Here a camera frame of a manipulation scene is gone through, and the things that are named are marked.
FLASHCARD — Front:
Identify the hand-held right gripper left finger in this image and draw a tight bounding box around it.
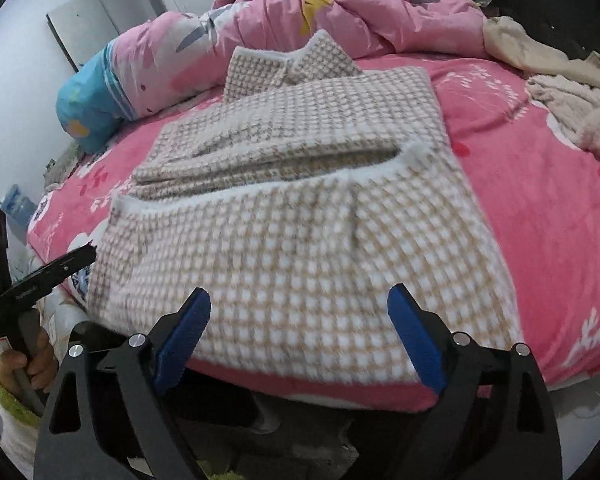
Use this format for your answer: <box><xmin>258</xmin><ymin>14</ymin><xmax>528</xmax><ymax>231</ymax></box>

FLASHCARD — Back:
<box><xmin>32</xmin><ymin>287</ymin><xmax>213</xmax><ymax>480</ymax></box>

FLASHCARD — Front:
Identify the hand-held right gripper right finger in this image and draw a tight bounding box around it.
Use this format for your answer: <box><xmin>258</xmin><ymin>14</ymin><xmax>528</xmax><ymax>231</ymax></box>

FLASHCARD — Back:
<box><xmin>386</xmin><ymin>283</ymin><xmax>565</xmax><ymax>480</ymax></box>

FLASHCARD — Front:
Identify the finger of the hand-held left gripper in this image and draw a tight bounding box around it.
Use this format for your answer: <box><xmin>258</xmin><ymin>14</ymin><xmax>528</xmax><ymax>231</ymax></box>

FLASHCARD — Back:
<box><xmin>10</xmin><ymin>244</ymin><xmax>97</xmax><ymax>306</ymax></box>

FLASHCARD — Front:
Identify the tan white houndstooth jacket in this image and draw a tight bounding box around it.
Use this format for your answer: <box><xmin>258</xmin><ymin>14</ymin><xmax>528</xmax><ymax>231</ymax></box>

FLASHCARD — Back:
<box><xmin>86</xmin><ymin>29</ymin><xmax>526</xmax><ymax>396</ymax></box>

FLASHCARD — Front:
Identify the person's left hand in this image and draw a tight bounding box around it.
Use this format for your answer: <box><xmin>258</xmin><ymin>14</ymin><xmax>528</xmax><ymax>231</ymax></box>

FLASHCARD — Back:
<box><xmin>0</xmin><ymin>327</ymin><xmax>60</xmax><ymax>401</ymax></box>

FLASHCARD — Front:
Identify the clear plastic water bottle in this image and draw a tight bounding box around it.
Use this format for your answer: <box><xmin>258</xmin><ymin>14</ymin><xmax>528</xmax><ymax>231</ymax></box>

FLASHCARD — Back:
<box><xmin>2</xmin><ymin>184</ymin><xmax>38</xmax><ymax>231</ymax></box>

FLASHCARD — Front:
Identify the blue floral pillow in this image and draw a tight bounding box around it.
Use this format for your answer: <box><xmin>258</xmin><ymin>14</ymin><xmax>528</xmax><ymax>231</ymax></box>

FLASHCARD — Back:
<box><xmin>55</xmin><ymin>42</ymin><xmax>136</xmax><ymax>156</ymax></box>

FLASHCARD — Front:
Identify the pink printed bed sheet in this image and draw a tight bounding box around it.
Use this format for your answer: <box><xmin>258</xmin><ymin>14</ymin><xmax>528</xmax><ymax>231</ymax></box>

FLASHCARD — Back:
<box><xmin>26</xmin><ymin>55</ymin><xmax>600</xmax><ymax>413</ymax></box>

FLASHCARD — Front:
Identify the white cabinet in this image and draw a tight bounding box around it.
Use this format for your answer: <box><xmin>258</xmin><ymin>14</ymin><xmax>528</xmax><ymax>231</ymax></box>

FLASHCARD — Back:
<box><xmin>46</xmin><ymin>0</ymin><xmax>221</xmax><ymax>73</ymax></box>

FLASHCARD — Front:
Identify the cream fluffy garment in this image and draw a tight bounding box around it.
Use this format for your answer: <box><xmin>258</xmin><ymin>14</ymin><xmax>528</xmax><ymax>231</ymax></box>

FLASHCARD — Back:
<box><xmin>525</xmin><ymin>74</ymin><xmax>600</xmax><ymax>176</ymax></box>

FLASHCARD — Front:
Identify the cream smooth garment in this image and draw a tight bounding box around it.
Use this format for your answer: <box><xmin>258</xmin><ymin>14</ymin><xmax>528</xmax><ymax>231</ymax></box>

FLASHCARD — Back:
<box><xmin>482</xmin><ymin>16</ymin><xmax>600</xmax><ymax>98</ymax></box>

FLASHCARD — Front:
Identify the pink floral quilt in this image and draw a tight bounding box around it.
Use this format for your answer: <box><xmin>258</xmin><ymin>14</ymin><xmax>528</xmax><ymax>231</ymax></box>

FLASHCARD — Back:
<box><xmin>107</xmin><ymin>0</ymin><xmax>488</xmax><ymax>121</ymax></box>

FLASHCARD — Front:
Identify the dark cloth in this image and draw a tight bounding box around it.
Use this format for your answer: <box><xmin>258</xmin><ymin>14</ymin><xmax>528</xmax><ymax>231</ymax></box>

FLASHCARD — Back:
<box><xmin>445</xmin><ymin>0</ymin><xmax>600</xmax><ymax>61</ymax></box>

